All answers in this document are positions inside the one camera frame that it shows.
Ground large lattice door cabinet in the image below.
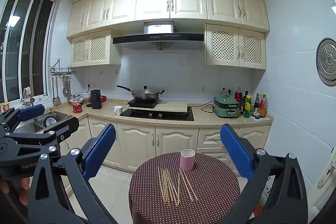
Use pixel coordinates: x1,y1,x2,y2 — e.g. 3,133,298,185
205,24,266,70

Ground black range hood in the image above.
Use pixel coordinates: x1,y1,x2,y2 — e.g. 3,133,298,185
113,21,205,51

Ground sliding window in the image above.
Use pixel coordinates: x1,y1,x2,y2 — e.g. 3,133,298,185
0,0,57,107

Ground cream upper wall cabinets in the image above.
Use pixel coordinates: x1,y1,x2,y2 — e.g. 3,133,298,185
66,0,270,38

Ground steel pot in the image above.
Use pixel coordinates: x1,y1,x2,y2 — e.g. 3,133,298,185
43,116,57,128

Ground steel kitchen sink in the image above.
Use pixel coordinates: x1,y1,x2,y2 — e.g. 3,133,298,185
14,111,73,134

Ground green bottle yellow label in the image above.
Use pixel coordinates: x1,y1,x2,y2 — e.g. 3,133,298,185
243,95,252,118

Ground metal wall rack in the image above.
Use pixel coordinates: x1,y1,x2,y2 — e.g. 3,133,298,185
50,59,77,75

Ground black induction cooker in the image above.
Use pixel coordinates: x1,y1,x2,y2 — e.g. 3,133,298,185
127,98,161,109

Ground metal door handle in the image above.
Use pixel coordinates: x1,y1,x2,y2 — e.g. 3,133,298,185
318,148,336,189

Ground cream lower kitchen cabinets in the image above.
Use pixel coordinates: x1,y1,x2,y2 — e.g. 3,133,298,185
59,115,271,174

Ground group of sauce bottles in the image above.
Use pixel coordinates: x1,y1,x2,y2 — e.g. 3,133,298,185
253,93,268,119

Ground round table with dotted cloth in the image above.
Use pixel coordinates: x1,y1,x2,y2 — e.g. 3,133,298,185
129,152,240,224

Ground round steel steamer plate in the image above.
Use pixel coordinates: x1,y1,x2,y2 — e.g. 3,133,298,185
316,38,336,86

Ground black glass gas hob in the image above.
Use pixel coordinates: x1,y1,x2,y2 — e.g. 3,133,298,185
120,106,195,122

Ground hanging steel ladle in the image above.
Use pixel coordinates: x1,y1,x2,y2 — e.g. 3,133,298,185
52,76,61,106

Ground black electric kettle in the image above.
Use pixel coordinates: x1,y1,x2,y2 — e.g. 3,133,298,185
91,89,102,109

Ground beige cutting board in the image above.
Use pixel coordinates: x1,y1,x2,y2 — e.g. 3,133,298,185
128,102,188,114

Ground dark green glass bottle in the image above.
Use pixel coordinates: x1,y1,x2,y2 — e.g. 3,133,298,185
241,91,249,115

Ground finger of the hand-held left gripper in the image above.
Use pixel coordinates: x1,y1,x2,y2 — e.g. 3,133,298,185
0,104,46,132
0,117,80,156

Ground small lattice door cabinet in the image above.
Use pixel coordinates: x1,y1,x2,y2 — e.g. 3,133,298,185
70,29,122,67

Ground green electric multi-cooker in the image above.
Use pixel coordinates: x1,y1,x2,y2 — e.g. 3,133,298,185
213,95,240,119

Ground stack of bowls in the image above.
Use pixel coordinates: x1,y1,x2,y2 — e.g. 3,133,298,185
69,93,91,104

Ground black power cable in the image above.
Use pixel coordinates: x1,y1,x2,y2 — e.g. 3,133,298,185
201,99,219,114

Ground pile of wooden chopsticks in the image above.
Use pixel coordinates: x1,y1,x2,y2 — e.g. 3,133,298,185
158,167,198,207

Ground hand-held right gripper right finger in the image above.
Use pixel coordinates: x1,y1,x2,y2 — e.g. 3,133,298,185
220,124,307,224

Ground hanging steel spatula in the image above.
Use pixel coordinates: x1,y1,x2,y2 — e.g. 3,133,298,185
62,76,72,98

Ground steel wok with lid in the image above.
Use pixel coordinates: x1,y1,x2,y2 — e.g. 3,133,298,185
117,85,165,102

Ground pink cup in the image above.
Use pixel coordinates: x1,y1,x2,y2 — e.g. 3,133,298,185
180,149,196,171

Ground person's left hand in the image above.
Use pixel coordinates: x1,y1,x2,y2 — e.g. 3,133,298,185
0,177,30,205

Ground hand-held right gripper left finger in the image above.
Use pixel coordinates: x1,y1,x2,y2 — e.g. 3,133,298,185
28,124,117,224

